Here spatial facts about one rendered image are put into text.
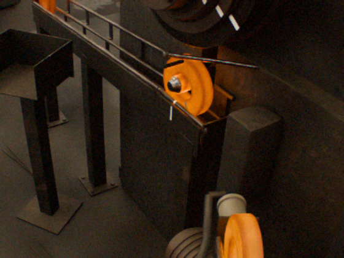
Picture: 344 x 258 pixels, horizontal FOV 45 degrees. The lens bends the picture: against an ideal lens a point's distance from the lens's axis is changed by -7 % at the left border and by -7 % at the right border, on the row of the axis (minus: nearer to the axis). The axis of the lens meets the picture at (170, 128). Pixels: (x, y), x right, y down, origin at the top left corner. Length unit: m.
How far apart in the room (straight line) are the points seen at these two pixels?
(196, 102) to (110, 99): 1.43
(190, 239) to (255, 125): 0.30
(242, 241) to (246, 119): 0.31
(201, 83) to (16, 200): 1.10
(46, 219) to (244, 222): 1.18
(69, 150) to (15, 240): 0.58
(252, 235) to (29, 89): 0.92
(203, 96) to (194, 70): 0.06
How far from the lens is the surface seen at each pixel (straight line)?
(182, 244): 1.00
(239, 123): 0.90
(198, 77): 1.03
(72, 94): 2.52
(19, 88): 1.42
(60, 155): 2.08
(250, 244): 0.69
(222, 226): 0.81
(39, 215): 1.80
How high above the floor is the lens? 1.29
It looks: 35 degrees down
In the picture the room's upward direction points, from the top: 4 degrees clockwise
